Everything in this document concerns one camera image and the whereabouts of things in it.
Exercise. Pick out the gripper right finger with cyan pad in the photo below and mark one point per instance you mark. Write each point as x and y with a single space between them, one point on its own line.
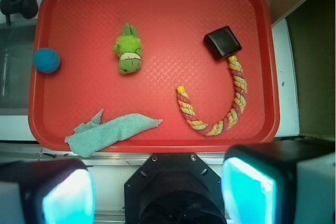
287 181

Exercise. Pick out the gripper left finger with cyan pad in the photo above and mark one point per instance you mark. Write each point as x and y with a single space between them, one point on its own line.
58 191

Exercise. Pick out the blue ball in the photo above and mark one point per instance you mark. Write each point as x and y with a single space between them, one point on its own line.
46 60

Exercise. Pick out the light blue cloth rag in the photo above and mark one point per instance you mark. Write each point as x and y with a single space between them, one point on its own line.
93 136

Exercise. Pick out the grey sink basin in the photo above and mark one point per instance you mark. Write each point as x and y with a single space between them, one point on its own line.
17 46

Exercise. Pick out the black square block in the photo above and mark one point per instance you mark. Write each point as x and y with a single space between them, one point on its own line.
222 43

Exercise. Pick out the red plastic tray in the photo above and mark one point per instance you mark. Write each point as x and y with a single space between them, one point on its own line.
88 80

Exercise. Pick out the green plush frog toy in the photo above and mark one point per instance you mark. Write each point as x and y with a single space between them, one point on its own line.
128 48

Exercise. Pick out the brown cardboard panel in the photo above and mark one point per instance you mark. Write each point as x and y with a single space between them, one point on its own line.
311 26

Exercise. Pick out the grey sink faucet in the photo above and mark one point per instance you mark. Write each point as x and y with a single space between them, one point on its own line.
28 9

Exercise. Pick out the multicolour twisted rope toy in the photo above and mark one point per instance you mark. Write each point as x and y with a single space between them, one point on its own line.
231 118

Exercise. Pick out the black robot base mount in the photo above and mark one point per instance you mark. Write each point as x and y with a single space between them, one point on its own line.
174 188

